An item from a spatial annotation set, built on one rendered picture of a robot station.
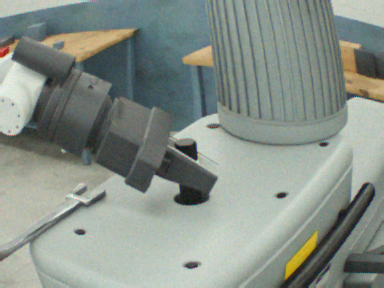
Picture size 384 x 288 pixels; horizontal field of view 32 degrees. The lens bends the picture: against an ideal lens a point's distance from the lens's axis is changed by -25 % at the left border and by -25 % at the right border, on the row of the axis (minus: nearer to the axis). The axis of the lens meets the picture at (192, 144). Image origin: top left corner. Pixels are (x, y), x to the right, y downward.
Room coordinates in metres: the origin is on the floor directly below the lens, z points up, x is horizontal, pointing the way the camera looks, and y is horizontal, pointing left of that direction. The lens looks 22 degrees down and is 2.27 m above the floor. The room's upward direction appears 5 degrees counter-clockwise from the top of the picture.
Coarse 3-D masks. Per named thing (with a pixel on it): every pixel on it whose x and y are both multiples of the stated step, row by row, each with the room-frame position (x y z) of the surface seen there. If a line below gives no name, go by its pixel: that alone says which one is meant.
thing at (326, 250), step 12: (360, 192) 0.92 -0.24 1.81; (372, 192) 0.92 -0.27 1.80; (360, 204) 0.88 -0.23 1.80; (348, 216) 0.85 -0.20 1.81; (360, 216) 0.87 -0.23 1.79; (336, 228) 0.82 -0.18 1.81; (348, 228) 0.83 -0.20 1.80; (324, 240) 0.80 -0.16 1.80; (336, 240) 0.79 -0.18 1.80; (312, 252) 0.78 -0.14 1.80; (324, 252) 0.77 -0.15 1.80; (336, 252) 0.79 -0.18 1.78; (312, 264) 0.74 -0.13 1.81; (324, 264) 0.75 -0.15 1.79; (300, 276) 0.71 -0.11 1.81; (312, 276) 0.72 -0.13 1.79
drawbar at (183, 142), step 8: (176, 144) 0.81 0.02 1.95; (184, 144) 0.81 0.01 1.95; (192, 144) 0.81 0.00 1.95; (184, 152) 0.80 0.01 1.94; (192, 152) 0.81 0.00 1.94; (184, 192) 0.80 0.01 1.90; (192, 192) 0.80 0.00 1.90; (200, 192) 0.81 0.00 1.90; (184, 200) 0.81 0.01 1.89; (192, 200) 0.80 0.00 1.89; (200, 200) 0.81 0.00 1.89
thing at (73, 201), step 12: (72, 192) 0.83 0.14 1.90; (84, 192) 0.84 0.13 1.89; (96, 192) 0.82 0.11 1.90; (60, 204) 0.79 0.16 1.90; (72, 204) 0.79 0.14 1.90; (84, 204) 0.80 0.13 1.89; (48, 216) 0.76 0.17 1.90; (60, 216) 0.76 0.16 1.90; (36, 228) 0.72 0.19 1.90; (48, 228) 0.74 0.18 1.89; (12, 240) 0.68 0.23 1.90; (24, 240) 0.69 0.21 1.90; (0, 252) 0.65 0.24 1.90; (12, 252) 0.66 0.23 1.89
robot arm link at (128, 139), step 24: (72, 96) 0.79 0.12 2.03; (96, 96) 0.80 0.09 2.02; (72, 120) 0.78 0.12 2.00; (96, 120) 0.79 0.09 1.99; (120, 120) 0.79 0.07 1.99; (144, 120) 0.82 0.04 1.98; (168, 120) 0.84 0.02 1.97; (72, 144) 0.78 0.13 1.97; (96, 144) 0.79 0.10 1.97; (120, 144) 0.78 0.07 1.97; (144, 144) 0.77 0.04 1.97; (120, 168) 0.78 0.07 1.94; (144, 168) 0.76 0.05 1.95; (144, 192) 0.77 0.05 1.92
